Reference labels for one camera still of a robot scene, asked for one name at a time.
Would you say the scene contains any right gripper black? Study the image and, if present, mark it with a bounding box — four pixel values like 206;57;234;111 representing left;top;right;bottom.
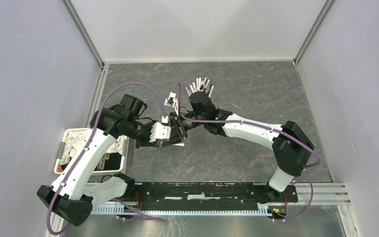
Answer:
162;111;206;148

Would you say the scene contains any purple transparent pen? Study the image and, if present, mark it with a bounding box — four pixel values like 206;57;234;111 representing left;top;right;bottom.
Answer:
208;85;215;97

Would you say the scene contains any teal capped white pen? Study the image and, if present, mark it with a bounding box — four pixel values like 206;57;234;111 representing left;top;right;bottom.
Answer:
174;142;186;147

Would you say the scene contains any blue transparent pen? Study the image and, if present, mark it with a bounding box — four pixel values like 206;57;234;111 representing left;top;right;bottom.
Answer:
205;84;214;94

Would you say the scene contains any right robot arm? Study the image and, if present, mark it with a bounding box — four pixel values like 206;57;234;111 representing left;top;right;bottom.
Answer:
165;92;315;201

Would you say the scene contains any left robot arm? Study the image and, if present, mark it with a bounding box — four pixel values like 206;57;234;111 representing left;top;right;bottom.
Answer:
37;94;174;228

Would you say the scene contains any black capped pen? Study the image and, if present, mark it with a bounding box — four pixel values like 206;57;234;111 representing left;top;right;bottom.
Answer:
200;77;207;91

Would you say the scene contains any white plastic basket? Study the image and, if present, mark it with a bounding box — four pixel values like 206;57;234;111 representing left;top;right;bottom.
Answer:
54;128;129;176

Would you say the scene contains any white cloth in basket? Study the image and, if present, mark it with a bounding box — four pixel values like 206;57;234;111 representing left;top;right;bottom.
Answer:
59;128;127;165

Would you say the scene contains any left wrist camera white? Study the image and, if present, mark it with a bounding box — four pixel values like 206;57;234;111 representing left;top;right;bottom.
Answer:
150;116;171;142

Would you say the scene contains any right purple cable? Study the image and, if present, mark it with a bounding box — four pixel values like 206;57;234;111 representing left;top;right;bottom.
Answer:
175;82;323;222

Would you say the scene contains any purple cable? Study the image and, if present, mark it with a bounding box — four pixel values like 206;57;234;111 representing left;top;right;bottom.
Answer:
46;82;168;236
175;82;323;222

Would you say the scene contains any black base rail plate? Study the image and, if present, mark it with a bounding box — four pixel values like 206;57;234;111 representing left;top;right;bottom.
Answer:
119;182;299;211

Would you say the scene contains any white slotted cable duct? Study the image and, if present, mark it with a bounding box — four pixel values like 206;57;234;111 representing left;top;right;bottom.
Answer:
91;202;277;217

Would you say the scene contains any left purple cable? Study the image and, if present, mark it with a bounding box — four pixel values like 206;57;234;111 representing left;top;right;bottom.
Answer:
46;82;168;236

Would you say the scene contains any aluminium frame rail left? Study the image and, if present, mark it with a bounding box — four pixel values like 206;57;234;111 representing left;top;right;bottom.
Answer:
61;0;105;68

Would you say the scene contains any aluminium frame rail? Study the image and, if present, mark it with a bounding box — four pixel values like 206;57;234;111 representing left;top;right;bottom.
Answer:
293;0;336;67
61;0;105;68

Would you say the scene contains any aluminium frame rail right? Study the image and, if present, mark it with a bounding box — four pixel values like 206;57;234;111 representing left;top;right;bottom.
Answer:
293;0;336;67

